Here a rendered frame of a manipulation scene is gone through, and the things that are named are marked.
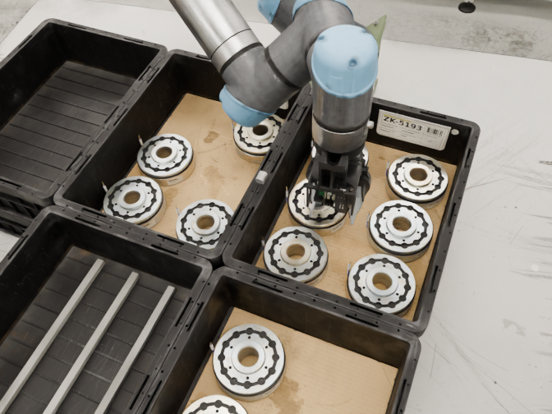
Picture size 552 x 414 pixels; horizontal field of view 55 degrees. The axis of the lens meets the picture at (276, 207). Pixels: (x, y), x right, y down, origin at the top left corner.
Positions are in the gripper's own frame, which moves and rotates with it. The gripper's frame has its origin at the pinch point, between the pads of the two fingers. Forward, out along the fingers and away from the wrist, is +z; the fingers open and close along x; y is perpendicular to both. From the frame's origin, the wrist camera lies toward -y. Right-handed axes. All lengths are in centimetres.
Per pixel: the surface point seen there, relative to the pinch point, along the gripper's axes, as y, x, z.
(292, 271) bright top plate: 14.4, -4.1, -1.0
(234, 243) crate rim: 15.4, -12.4, -7.8
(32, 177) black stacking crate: 5, -57, 2
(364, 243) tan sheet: 4.9, 5.8, 2.2
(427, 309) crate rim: 19.0, 15.8, -7.9
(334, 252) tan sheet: 7.7, 1.4, 2.2
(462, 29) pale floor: -170, 29, 86
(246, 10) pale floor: -165, -75, 86
